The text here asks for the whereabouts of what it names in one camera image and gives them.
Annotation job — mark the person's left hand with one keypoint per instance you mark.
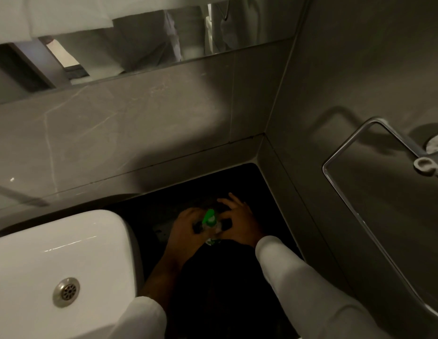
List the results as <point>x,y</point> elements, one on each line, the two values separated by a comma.
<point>185,236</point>

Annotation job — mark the person's right hand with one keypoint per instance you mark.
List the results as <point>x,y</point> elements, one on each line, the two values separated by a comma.
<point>242,225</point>

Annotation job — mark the person's left fingers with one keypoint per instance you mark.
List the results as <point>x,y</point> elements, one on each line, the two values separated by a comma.
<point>197,217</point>

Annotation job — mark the person's right thumb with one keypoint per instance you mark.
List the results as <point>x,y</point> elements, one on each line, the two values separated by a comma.
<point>225,217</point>

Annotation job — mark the clear bottle with green cap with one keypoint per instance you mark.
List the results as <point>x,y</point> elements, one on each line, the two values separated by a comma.
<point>210,225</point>

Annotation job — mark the person's right forearm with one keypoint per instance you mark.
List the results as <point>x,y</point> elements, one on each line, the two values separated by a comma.
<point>303,289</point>

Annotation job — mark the person's left forearm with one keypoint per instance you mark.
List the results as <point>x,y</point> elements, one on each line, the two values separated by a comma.
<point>162,278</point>

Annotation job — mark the metal sink drain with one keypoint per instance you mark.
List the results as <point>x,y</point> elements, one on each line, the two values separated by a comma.
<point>66,292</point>

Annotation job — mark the white ceramic sink basin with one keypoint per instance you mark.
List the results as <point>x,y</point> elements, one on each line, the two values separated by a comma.
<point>46,264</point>

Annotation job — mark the wall mirror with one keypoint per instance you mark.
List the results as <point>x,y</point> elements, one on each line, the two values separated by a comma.
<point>152,42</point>

